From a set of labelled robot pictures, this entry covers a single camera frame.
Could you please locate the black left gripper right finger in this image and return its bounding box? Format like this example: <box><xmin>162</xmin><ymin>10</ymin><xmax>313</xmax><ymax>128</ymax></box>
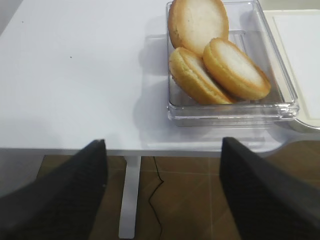
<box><xmin>219</xmin><ymin>137</ymin><xmax>320</xmax><ymax>240</ymax></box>

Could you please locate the clear plastic bun container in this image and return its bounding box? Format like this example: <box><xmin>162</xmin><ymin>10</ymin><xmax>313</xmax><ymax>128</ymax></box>
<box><xmin>167</xmin><ymin>0</ymin><xmax>300</xmax><ymax>127</ymax></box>

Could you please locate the white table leg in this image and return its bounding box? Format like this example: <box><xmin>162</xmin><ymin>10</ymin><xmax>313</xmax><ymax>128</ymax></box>
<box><xmin>118</xmin><ymin>156</ymin><xmax>142</xmax><ymax>239</ymax></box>

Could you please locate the black cable on floor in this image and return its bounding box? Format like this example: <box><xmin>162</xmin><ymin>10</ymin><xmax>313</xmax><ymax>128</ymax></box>
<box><xmin>148</xmin><ymin>156</ymin><xmax>165</xmax><ymax>240</ymax></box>

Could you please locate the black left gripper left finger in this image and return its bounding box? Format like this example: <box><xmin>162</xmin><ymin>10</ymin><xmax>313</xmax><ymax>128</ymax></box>
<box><xmin>0</xmin><ymin>140</ymin><xmax>108</xmax><ymax>240</ymax></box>

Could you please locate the cream white serving tray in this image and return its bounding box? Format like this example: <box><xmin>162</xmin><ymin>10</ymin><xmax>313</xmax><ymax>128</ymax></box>
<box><xmin>264</xmin><ymin>9</ymin><xmax>320</xmax><ymax>133</ymax></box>

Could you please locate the front right bun half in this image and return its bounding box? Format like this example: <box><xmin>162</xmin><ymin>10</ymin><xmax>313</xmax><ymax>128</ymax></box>
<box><xmin>202</xmin><ymin>37</ymin><xmax>271</xmax><ymax>101</ymax></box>

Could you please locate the large upright bun half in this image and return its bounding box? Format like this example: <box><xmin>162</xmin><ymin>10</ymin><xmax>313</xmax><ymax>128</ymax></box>
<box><xmin>167</xmin><ymin>0</ymin><xmax>229</xmax><ymax>57</ymax></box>

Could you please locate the front left bun half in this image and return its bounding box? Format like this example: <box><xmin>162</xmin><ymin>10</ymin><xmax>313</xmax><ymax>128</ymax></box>
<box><xmin>168</xmin><ymin>47</ymin><xmax>236</xmax><ymax>105</ymax></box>

